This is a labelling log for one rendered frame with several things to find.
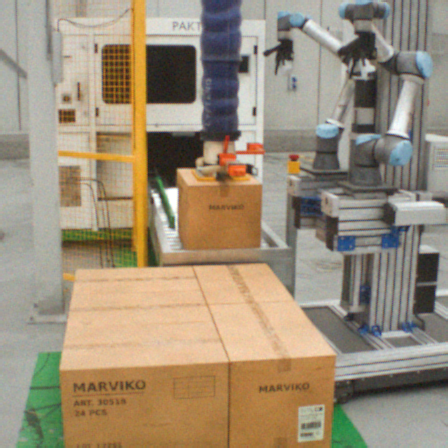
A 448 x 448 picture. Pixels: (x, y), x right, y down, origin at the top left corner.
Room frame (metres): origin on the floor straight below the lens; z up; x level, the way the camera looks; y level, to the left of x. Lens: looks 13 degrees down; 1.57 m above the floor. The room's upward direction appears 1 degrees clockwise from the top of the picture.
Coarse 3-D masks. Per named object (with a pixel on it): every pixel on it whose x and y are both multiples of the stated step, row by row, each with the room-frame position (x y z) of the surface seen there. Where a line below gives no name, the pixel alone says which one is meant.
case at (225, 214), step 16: (192, 176) 3.82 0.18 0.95; (224, 176) 3.84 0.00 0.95; (192, 192) 3.53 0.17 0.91; (208, 192) 3.54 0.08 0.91; (224, 192) 3.55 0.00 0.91; (240, 192) 3.57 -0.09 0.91; (256, 192) 3.58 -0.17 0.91; (192, 208) 3.53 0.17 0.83; (208, 208) 3.54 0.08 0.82; (224, 208) 3.55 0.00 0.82; (240, 208) 3.57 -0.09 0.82; (256, 208) 3.58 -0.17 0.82; (192, 224) 3.53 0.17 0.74; (208, 224) 3.54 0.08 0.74; (224, 224) 3.55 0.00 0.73; (240, 224) 3.57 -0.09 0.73; (256, 224) 3.58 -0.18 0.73; (192, 240) 3.53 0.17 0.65; (208, 240) 3.54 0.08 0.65; (224, 240) 3.55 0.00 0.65; (240, 240) 3.57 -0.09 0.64; (256, 240) 3.58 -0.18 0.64
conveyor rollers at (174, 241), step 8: (168, 192) 5.51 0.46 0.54; (176, 192) 5.55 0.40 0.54; (160, 200) 5.17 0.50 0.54; (176, 200) 5.12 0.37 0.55; (160, 208) 4.82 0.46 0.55; (176, 208) 4.84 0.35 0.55; (160, 216) 4.56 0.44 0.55; (176, 216) 4.57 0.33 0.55; (168, 224) 4.37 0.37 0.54; (176, 224) 4.38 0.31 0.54; (168, 232) 4.11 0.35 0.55; (176, 232) 4.12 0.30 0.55; (168, 240) 3.93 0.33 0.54; (176, 240) 3.93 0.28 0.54; (264, 240) 3.94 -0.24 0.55; (176, 248) 3.75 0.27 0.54
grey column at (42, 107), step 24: (48, 0) 4.01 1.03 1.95; (48, 24) 4.01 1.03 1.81; (48, 48) 4.01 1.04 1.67; (48, 72) 4.03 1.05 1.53; (48, 96) 4.03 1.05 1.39; (48, 120) 4.03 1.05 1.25; (48, 144) 4.02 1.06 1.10; (48, 168) 4.02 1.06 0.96; (48, 192) 4.02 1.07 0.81; (48, 216) 4.02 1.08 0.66; (48, 240) 4.02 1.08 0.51; (48, 264) 4.02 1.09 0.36; (48, 288) 4.02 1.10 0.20; (48, 312) 4.02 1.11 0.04
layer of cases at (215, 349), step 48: (96, 288) 3.02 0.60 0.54; (144, 288) 3.03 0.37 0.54; (192, 288) 3.04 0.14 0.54; (240, 288) 3.05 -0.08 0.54; (96, 336) 2.44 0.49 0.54; (144, 336) 2.45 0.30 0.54; (192, 336) 2.45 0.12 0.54; (240, 336) 2.46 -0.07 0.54; (288, 336) 2.46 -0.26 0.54; (96, 384) 2.15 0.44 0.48; (144, 384) 2.18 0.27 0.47; (192, 384) 2.21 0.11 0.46; (240, 384) 2.23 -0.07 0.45; (288, 384) 2.26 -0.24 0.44; (96, 432) 2.15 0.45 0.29; (144, 432) 2.18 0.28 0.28; (192, 432) 2.21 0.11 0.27; (240, 432) 2.24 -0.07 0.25; (288, 432) 2.26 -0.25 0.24
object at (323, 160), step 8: (320, 152) 3.55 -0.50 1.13; (328, 152) 3.54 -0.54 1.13; (336, 152) 3.56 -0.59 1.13; (320, 160) 3.55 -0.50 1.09; (328, 160) 3.53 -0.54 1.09; (336, 160) 3.56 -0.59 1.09; (312, 168) 3.58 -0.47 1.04; (320, 168) 3.53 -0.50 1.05; (328, 168) 3.52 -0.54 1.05; (336, 168) 3.54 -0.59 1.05
